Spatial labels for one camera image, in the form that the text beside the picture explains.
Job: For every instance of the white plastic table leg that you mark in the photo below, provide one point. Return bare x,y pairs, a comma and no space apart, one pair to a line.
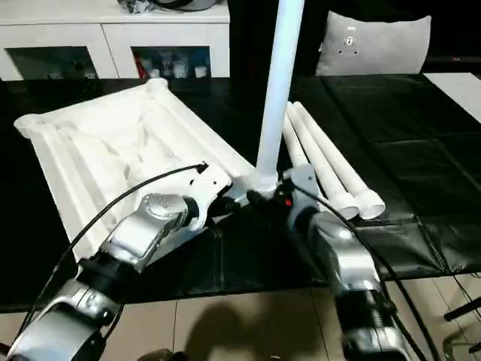
338,158
280,75
318,158
290,131

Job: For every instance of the white plastic table top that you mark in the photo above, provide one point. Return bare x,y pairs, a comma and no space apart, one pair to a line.
112,124

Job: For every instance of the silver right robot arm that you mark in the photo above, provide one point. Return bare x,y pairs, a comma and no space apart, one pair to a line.
349,263

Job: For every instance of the black work mat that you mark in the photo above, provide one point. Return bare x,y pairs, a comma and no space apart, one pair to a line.
413,169

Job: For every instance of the small white cup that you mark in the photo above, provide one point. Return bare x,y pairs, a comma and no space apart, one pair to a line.
200,71

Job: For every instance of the black sofa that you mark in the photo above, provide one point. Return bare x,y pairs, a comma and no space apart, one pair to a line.
248,45

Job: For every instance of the dark robot foot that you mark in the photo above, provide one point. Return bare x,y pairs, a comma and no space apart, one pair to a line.
165,355

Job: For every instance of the small red bottle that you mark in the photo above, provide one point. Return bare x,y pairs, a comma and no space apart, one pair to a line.
141,64

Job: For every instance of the light grey pillow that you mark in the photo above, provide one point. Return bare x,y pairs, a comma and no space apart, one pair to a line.
376,45

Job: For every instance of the white flat board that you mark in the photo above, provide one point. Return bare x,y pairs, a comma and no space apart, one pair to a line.
454,90

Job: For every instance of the dark bag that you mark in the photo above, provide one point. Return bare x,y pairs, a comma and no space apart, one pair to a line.
188,3

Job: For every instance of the white cabinet with glass doors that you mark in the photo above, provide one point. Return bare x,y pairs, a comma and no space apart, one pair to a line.
112,34

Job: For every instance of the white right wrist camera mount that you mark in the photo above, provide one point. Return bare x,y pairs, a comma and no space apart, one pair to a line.
302,180

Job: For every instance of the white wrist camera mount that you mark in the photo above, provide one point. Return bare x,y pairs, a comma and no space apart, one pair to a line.
302,180
204,184

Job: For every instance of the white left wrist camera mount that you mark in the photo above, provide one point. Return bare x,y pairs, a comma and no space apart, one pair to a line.
204,184

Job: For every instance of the black table frame leg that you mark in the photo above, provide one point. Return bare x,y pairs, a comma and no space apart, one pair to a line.
464,308

